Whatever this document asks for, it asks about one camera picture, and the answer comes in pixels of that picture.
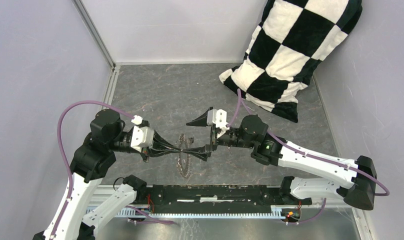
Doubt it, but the aluminium frame rail front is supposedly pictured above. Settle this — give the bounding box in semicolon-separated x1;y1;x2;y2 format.
65;184;367;209

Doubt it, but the black and white checkered pillow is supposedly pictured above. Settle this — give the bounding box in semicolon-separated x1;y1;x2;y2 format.
219;0;363;123

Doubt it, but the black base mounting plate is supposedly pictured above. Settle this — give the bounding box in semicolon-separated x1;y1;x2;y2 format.
132;185;313;214

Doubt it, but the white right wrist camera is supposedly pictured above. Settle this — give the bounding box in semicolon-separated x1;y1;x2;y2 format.
206;109;230;139

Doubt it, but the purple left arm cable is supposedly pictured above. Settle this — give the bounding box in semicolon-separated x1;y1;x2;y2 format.
51;100;176;238

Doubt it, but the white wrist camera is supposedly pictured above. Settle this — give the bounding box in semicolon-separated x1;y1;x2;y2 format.
130;115;155;152
206;109;230;139

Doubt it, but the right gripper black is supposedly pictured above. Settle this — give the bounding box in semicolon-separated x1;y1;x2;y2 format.
182;107;255;162

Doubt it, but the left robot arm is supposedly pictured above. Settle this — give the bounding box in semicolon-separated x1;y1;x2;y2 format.
34;107;180;240

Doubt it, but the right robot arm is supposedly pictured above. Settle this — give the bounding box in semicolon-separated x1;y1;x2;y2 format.
184;107;377;211

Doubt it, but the aluminium corner post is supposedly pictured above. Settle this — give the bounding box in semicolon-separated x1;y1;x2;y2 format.
72;0;116;69

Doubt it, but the metal disc with key rings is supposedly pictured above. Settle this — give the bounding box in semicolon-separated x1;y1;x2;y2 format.
176;133;194;179

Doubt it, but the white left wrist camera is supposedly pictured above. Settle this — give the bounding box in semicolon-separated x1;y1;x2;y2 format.
130;115;155;152

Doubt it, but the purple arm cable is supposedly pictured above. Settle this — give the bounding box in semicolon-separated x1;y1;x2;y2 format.
51;100;176;238
227;88;390;225

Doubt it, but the white slotted cable duct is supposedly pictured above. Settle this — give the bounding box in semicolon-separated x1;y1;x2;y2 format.
115;207;285;220

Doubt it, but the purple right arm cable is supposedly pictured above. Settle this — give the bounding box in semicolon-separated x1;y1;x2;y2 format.
227;88;390;225

